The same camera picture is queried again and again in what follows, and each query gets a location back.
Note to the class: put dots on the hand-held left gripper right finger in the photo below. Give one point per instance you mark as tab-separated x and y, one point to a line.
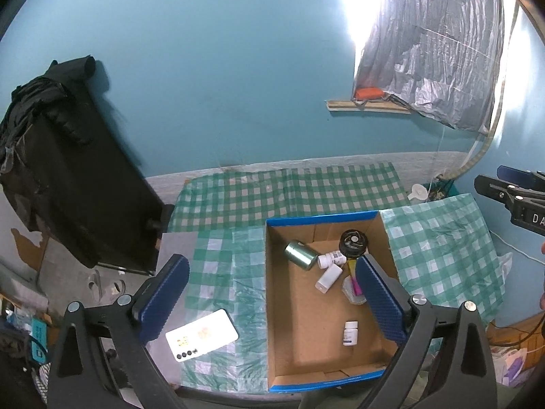
381	302

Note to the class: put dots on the blue cardboard box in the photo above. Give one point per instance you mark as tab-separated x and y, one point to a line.
306	328

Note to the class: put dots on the person's right hand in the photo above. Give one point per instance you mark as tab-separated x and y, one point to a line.
543	302

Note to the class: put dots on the striped grey cloth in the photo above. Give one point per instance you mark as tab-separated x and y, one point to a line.
42	383

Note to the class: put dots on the white pill bottle blue label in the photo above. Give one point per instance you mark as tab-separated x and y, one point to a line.
350	334

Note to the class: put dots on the white pill bottle orange label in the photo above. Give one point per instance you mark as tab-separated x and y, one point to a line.
331	259

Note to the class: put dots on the green small-check tablecloth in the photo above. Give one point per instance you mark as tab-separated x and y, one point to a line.
276	196

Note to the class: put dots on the light green large-check tablecloth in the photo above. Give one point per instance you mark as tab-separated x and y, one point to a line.
438	238

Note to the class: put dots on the teal box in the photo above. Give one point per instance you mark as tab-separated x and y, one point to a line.
40	343

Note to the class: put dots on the black hanging cloth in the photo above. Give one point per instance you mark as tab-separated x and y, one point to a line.
64	157

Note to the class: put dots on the white slipper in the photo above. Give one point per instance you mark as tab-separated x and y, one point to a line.
96	285
118	292

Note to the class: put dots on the orange object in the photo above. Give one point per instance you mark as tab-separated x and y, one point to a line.
368	93

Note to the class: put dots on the silver tarp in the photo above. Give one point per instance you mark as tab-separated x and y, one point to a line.
425	42

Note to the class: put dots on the white wall charger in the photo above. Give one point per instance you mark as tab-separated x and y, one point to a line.
330	277

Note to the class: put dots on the white funnel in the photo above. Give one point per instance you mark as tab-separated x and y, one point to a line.
418	191

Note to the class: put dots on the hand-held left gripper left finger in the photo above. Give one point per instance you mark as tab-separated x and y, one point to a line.
164	302

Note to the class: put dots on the white smartphone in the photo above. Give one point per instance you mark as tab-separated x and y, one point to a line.
200	336

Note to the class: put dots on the wooden strip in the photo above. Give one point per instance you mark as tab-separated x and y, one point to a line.
366	107

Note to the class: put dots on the green metal tin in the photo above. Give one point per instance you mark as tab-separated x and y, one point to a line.
300	255

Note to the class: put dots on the gold and magenta box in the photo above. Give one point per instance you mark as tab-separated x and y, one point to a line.
353	269

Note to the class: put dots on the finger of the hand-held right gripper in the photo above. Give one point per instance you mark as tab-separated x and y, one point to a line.
517	175
494	191

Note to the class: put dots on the white octagonal plastic container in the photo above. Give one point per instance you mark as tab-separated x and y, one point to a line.
351	294

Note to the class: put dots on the black round cooling fan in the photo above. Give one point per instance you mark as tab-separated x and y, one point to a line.
352	243

